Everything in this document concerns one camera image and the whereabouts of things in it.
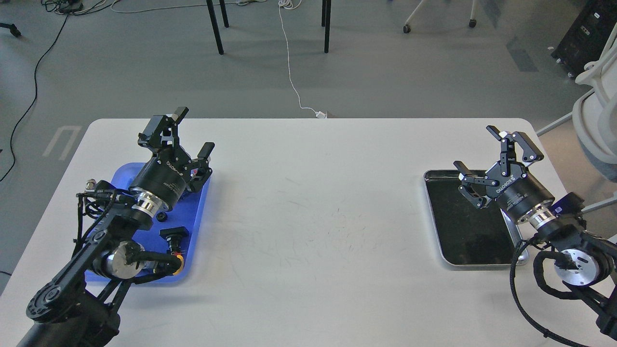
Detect black equipment case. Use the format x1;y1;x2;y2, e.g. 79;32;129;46
551;0;617;78

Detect black cable on floor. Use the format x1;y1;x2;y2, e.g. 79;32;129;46
0;0;85;183

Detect silver metal tray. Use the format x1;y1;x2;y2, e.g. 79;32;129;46
423;170;522;270

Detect white chair base with casters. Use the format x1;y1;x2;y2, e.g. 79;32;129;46
402;0;463;34

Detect white office chair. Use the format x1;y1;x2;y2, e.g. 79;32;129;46
535;48;617;215

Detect yellow push button switch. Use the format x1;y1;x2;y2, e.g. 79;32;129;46
168;251;185;276

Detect white cable on floor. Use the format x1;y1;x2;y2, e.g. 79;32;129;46
278;0;328;119

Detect black wrist camera image-right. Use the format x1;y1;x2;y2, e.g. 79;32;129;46
550;192;585;215

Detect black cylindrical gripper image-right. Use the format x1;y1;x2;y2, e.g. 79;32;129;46
453;125;556;223

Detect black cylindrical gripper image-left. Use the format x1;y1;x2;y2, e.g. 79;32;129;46
129;107;215;211

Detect small black gear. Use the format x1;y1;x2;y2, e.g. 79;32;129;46
156;212;168;223

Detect black table legs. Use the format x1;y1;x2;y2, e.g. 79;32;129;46
206;0;332;55

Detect blue plastic tray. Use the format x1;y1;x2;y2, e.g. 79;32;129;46
85;162;210;286

